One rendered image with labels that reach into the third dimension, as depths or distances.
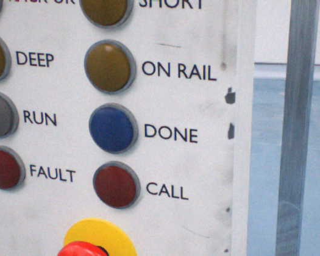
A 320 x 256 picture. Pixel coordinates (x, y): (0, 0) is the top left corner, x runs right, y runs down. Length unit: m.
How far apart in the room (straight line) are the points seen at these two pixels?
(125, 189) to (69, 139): 0.05
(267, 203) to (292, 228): 0.75
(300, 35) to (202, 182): 1.18
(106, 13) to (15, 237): 0.17
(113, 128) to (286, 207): 1.33
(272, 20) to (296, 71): 2.65
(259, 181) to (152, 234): 2.24
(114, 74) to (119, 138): 0.04
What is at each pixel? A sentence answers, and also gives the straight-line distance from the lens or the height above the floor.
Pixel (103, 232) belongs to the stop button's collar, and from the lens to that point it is 0.37.
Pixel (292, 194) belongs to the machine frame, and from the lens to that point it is 1.63.
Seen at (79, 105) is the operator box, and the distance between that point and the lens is 0.35.
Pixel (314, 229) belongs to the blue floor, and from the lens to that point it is 2.26.
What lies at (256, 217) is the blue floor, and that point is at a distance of 2.30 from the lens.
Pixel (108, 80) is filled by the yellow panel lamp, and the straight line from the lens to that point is 0.33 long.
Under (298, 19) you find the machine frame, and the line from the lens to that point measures 1.49.
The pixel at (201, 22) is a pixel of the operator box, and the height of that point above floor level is 1.04.
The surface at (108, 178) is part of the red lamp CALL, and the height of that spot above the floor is 0.95.
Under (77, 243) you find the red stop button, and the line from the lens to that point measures 0.36.
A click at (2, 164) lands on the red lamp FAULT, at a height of 0.95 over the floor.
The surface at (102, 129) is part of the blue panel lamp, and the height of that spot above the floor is 0.98.
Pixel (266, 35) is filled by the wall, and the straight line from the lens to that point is 4.17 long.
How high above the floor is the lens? 1.09
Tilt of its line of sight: 23 degrees down
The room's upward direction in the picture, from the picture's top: 1 degrees counter-clockwise
